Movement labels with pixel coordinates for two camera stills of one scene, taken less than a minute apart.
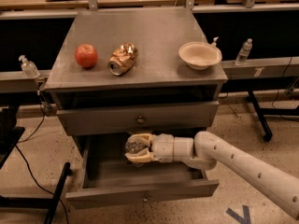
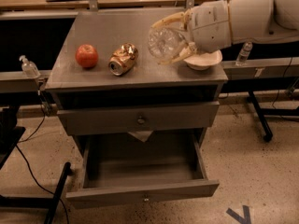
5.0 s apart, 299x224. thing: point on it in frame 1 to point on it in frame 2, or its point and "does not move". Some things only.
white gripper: x=163 y=147 to x=210 y=26
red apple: x=86 y=56 does not move
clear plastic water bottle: x=135 y=146 to x=164 y=44
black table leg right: x=261 y=114 does not move
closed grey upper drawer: x=139 y=119 does not move
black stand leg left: x=7 y=202 does not move
